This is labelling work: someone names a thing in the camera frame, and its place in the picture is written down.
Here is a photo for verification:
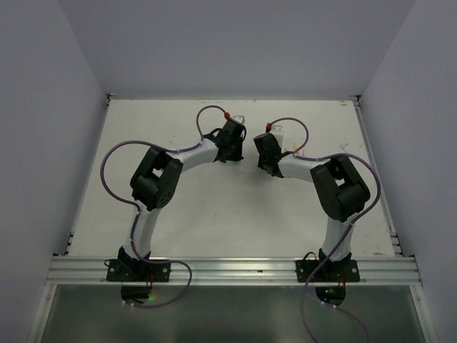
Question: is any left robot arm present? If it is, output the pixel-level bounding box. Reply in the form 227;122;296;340
118;119;246;281

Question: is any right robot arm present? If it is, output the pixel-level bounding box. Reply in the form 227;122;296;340
253;133;371;281

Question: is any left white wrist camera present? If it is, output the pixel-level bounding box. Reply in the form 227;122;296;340
231;116;246;125

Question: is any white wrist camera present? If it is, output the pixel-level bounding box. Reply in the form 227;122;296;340
231;116;246;125
270;124;286;152

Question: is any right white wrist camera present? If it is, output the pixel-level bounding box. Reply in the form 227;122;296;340
270;124;286;152

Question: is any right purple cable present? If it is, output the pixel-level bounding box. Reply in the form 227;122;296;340
266;116;382;343

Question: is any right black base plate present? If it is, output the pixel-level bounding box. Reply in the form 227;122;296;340
295;249;361;283

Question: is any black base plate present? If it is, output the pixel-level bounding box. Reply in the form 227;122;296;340
295;249;361;283
104;259;171;283

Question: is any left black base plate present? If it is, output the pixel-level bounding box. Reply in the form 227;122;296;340
104;259;171;283

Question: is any aluminium mounting rail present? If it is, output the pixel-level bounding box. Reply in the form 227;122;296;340
46;257;422;287

